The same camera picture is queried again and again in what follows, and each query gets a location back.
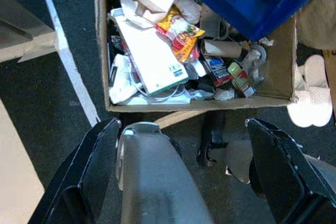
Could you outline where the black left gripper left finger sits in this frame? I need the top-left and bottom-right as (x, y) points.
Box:
(28, 118), (122, 224)

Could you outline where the small green capped bottle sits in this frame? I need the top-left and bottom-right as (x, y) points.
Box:
(227, 62), (256, 98)

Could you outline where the silver robot leg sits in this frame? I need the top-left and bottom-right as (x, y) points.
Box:
(115, 121), (214, 224)

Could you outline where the open cardboard box red print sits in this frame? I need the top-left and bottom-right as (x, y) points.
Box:
(93, 0), (299, 113)

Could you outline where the white slipper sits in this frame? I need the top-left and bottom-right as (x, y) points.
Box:
(298, 55), (331, 91)
(287, 87), (334, 128)

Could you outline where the large dark floor carpet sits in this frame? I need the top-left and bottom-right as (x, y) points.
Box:
(0, 0), (336, 224)

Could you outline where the blue plastic tray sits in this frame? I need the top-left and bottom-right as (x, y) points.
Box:
(170, 0), (336, 41)

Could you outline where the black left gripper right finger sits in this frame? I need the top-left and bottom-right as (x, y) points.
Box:
(245, 118), (336, 224)

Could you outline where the white carton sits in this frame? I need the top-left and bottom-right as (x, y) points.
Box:
(114, 15), (190, 96)

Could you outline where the olive woven sack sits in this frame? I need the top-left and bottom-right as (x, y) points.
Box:
(296, 0), (336, 51)

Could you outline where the small beige roll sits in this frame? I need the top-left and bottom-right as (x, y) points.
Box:
(201, 39), (244, 60)

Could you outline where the white adapter with cable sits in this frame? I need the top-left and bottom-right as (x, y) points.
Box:
(108, 53), (144, 104)

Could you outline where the small red blue carton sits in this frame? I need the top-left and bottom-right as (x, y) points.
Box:
(205, 56), (234, 88)

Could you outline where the grey plastic bracket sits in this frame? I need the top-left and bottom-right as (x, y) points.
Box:
(240, 45), (268, 83)

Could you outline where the yellow snack wrapper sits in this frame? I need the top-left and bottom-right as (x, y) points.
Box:
(156, 6), (206, 63)

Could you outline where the crumpled white tissue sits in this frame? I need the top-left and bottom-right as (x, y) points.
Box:
(214, 87), (236, 102)
(176, 0), (202, 25)

